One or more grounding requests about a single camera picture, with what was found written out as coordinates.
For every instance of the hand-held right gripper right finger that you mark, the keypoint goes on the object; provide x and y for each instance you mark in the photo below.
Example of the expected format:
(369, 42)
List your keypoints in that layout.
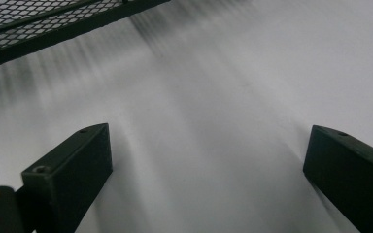
(353, 174)

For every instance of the black metal mesh rack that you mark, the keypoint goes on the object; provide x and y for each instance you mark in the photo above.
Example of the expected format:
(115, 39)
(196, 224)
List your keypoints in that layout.
(45, 29)

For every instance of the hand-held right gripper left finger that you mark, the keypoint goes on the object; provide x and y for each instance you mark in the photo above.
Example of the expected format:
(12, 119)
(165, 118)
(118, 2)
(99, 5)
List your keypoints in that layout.
(74, 168)

